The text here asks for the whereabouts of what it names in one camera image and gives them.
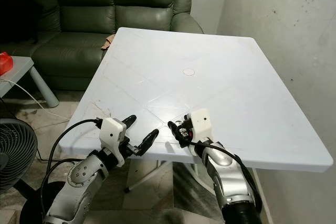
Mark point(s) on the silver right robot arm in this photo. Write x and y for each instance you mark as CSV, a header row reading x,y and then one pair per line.
x,y
228,182

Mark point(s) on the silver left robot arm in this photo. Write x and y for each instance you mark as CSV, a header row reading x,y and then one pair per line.
x,y
79,176

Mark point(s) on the white metal table leg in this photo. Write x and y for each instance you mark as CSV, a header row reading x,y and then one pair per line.
x,y
147,178

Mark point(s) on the white plastic table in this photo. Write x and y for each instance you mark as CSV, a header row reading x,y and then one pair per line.
x,y
210,93

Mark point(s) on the round white table hole cap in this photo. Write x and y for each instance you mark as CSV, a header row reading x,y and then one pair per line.
x,y
188,72

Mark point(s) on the peach crumpled cloth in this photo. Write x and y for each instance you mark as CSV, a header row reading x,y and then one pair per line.
x,y
109,41

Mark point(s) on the dark green leather sofa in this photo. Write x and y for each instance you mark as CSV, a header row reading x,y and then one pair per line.
x,y
84,19

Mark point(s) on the black floor fan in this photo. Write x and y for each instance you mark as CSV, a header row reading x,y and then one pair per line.
x,y
14,156

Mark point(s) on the small grey side table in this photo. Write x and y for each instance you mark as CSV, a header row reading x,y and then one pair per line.
x,y
21,65

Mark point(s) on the red plastic bag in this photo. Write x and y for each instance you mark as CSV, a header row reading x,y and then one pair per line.
x,y
5,64

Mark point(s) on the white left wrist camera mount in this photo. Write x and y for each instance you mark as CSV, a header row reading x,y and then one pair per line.
x,y
111,134

